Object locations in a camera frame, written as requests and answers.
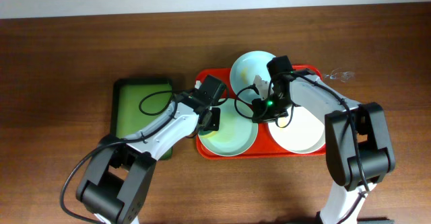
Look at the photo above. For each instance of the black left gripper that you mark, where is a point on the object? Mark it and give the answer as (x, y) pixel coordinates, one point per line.
(212, 124)

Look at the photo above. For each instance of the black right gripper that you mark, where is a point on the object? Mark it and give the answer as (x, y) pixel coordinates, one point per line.
(261, 116)

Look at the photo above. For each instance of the yellow green sponge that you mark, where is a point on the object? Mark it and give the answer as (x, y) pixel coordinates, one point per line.
(205, 134)

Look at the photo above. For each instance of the pale green plate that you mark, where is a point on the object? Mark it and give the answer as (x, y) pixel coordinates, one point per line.
(236, 134)

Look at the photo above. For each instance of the white cream plate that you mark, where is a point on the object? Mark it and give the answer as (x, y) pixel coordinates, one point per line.
(303, 134)

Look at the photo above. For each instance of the light blue plate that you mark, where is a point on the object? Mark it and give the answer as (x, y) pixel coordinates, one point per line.
(249, 69)

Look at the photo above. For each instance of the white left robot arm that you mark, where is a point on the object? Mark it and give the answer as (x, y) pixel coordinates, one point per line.
(117, 179)

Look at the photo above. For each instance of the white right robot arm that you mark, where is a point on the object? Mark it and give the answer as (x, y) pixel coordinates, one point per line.
(359, 151)

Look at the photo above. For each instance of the red plastic tray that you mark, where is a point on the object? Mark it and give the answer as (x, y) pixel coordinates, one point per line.
(263, 146)

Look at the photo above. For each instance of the green tray with black rim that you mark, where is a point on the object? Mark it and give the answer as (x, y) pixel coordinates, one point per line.
(135, 102)

